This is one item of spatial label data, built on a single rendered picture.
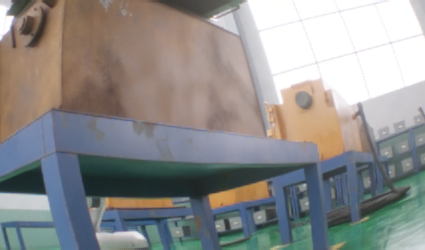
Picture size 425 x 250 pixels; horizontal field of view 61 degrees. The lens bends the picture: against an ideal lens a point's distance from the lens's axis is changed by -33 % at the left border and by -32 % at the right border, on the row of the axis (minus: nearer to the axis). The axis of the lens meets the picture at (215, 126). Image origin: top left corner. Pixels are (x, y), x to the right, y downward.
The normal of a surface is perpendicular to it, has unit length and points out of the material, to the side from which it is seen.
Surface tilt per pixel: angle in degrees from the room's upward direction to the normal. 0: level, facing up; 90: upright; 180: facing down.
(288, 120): 90
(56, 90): 90
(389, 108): 90
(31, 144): 90
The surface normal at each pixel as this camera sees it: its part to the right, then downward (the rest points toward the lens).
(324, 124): -0.46, -0.08
